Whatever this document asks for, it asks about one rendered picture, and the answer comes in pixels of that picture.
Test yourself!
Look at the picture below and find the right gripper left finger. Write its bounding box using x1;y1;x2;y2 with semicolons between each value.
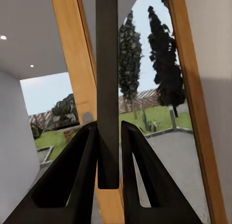
3;120;98;224

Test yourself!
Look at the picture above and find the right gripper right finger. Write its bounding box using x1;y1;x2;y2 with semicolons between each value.
121;120;203;224

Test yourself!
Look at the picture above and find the poster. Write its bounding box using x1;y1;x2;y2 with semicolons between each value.
96;0;120;189

